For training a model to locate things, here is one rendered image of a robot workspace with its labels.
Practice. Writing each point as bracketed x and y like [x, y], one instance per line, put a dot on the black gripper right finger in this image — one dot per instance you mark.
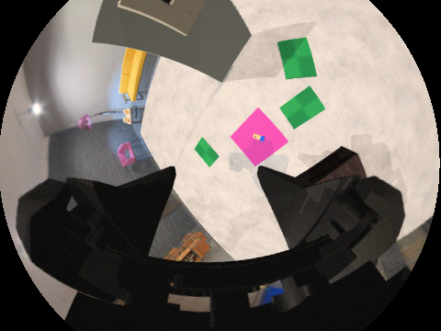
[299, 204]

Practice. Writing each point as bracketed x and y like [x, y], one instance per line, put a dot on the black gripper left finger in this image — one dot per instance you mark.
[134, 209]

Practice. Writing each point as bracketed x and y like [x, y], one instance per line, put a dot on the green flat strip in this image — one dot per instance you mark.
[297, 58]

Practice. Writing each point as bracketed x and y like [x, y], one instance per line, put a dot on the pink flat square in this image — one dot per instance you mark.
[254, 149]

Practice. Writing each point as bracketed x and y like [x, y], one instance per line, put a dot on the green square mat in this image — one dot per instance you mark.
[206, 152]

